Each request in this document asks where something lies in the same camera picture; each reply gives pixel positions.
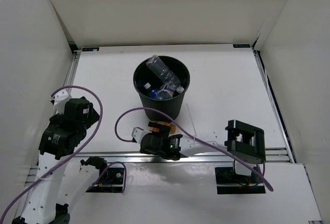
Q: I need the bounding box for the black plastic waste bin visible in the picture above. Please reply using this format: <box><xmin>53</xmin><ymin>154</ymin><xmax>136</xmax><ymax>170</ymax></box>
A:
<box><xmin>133</xmin><ymin>55</ymin><xmax>190</xmax><ymax>119</ymax></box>

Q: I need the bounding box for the purple cable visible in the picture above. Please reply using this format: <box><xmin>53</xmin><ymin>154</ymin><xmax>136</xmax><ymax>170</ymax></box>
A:
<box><xmin>114</xmin><ymin>107</ymin><xmax>274</xmax><ymax>193</ymax></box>
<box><xmin>0</xmin><ymin>86</ymin><xmax>127</xmax><ymax>221</ymax></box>

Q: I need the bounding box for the clear water bottle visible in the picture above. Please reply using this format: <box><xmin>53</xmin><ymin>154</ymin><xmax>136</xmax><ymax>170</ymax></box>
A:
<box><xmin>146</xmin><ymin>55</ymin><xmax>184</xmax><ymax>93</ymax></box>

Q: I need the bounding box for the clear bottle blue label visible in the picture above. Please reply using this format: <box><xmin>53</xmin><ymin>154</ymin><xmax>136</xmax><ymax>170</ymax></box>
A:
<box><xmin>143</xmin><ymin>83</ymin><xmax>159</xmax><ymax>99</ymax></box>

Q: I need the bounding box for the aluminium front rail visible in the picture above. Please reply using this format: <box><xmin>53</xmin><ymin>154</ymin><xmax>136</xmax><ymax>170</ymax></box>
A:
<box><xmin>71</xmin><ymin>148</ymin><xmax>291</xmax><ymax>163</ymax></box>

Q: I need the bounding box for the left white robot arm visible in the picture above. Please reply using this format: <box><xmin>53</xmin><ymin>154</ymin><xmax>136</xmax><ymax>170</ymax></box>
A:
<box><xmin>12</xmin><ymin>95</ymin><xmax>108</xmax><ymax>223</ymax></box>

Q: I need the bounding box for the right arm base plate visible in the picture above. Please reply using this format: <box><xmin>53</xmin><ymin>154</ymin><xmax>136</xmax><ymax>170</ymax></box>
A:
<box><xmin>215</xmin><ymin>167</ymin><xmax>266</xmax><ymax>195</ymax></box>

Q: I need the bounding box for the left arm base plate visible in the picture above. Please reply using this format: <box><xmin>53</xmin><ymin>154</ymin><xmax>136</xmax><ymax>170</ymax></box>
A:
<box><xmin>86</xmin><ymin>165</ymin><xmax>126</xmax><ymax>194</ymax></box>

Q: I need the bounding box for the left blue corner label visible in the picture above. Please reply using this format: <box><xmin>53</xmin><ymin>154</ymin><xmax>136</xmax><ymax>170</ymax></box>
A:
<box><xmin>81</xmin><ymin>47</ymin><xmax>100</xmax><ymax>52</ymax></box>

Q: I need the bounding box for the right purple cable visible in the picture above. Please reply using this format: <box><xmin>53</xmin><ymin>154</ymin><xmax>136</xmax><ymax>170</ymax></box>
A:
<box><xmin>114</xmin><ymin>107</ymin><xmax>274</xmax><ymax>193</ymax></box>

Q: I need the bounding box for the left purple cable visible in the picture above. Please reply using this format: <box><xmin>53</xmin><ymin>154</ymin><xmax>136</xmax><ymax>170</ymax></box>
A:
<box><xmin>0</xmin><ymin>86</ymin><xmax>127</xmax><ymax>221</ymax></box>

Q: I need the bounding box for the orange juice bottle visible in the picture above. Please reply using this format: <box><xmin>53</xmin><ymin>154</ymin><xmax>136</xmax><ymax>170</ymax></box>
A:
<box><xmin>150</xmin><ymin>121</ymin><xmax>176</xmax><ymax>134</ymax></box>

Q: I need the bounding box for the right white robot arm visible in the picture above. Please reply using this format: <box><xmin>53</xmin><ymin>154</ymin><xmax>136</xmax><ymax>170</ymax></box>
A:
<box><xmin>132</xmin><ymin>120</ymin><xmax>266</xmax><ymax>166</ymax></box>

